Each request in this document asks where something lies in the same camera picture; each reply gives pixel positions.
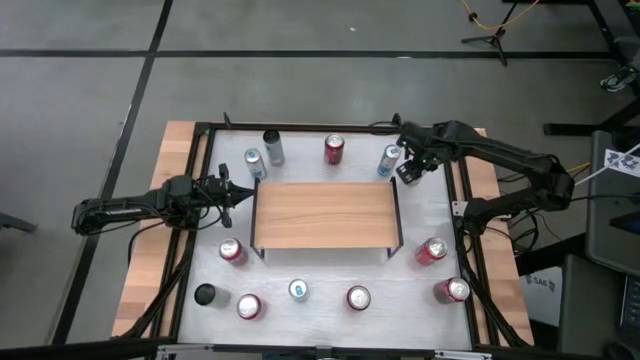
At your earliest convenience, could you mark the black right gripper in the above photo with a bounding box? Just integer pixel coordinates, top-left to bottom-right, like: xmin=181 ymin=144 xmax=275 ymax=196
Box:
xmin=395 ymin=119 xmax=450 ymax=187

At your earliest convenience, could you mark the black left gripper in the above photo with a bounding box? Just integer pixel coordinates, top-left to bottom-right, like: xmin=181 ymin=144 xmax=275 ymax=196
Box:
xmin=192 ymin=163 xmax=256 ymax=230

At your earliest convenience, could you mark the blue silver Red Bull can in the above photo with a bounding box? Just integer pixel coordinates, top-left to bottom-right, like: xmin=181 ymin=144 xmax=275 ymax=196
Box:
xmin=243 ymin=147 xmax=269 ymax=181
xmin=287 ymin=278 xmax=311 ymax=304
xmin=376 ymin=144 xmax=402 ymax=178

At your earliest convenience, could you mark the silver Celsius can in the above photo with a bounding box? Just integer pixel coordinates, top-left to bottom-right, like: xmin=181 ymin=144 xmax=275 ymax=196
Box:
xmin=262 ymin=129 xmax=287 ymax=168
xmin=193 ymin=282 xmax=232 ymax=309

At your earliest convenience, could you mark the red soda can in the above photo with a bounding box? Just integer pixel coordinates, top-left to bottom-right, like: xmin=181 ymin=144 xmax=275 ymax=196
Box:
xmin=323 ymin=133 xmax=347 ymax=166
xmin=432 ymin=276 xmax=472 ymax=306
xmin=345 ymin=284 xmax=373 ymax=312
xmin=218 ymin=237 xmax=250 ymax=267
xmin=414 ymin=236 xmax=449 ymax=267
xmin=235 ymin=293 xmax=267 ymax=322

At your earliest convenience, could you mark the wooden shelf with black legs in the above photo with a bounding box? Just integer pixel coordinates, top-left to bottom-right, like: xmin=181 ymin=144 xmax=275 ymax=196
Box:
xmin=249 ymin=175 xmax=405 ymax=261

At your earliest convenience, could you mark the black tripod stand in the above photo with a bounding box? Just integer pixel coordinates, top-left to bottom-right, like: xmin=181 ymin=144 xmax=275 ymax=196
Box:
xmin=460 ymin=0 xmax=521 ymax=67

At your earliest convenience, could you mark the white cardboard box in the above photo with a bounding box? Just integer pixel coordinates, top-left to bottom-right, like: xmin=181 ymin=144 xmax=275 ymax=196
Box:
xmin=519 ymin=267 xmax=564 ymax=329

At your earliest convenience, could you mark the white printed tag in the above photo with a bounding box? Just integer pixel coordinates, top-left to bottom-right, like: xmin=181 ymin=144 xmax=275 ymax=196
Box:
xmin=603 ymin=148 xmax=640 ymax=179

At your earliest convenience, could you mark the grey chair leg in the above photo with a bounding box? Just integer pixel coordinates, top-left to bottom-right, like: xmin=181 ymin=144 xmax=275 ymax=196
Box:
xmin=0 ymin=212 xmax=39 ymax=235

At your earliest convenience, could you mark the dark grey cabinet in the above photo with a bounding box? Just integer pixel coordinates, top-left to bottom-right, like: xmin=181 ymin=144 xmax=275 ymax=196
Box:
xmin=557 ymin=253 xmax=640 ymax=359

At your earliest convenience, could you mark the person's shoe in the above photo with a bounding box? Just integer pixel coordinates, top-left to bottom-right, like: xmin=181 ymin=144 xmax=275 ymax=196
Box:
xmin=599 ymin=64 xmax=640 ymax=94

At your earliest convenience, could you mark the person's leg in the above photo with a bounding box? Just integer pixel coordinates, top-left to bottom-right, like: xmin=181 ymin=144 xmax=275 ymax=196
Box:
xmin=612 ymin=34 xmax=640 ymax=70

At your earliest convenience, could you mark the black metal table frame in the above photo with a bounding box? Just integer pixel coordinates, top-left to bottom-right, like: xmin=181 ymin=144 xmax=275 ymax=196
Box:
xmin=119 ymin=112 xmax=531 ymax=351

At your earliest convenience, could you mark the black cable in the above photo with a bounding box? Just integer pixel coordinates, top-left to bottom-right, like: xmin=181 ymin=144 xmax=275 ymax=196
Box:
xmin=126 ymin=219 xmax=169 ymax=266
xmin=499 ymin=209 xmax=551 ymax=251

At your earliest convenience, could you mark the silver camera mount bar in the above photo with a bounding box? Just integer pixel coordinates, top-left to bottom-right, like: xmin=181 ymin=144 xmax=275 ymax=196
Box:
xmin=154 ymin=342 xmax=494 ymax=360

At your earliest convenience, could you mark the black desk frame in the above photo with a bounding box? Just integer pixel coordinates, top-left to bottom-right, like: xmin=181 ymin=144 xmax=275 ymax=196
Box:
xmin=502 ymin=0 xmax=640 ymax=137

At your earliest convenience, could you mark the white cable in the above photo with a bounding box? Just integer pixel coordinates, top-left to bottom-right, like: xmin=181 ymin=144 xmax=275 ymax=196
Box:
xmin=573 ymin=143 xmax=640 ymax=187

